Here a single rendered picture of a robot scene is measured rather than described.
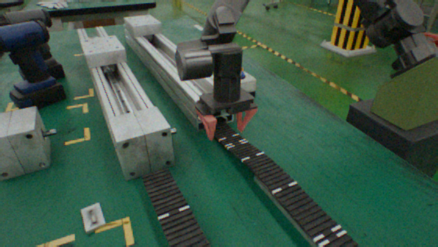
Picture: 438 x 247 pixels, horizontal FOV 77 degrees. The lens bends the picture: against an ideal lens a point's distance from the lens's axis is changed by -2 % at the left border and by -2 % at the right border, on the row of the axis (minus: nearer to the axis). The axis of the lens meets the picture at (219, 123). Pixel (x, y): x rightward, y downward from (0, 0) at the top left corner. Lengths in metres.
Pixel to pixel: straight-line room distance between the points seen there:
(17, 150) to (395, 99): 0.84
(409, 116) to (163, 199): 0.60
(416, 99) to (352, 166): 0.24
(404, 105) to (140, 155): 0.62
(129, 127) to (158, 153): 0.07
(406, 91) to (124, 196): 0.67
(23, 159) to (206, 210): 0.37
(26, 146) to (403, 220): 0.69
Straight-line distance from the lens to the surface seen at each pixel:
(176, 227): 0.45
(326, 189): 0.57
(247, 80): 0.79
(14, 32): 0.87
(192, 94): 0.66
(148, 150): 0.55
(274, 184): 0.50
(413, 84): 0.78
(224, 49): 0.54
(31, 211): 0.60
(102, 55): 0.88
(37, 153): 0.65
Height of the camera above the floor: 1.17
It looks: 33 degrees down
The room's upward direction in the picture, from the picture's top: straight up
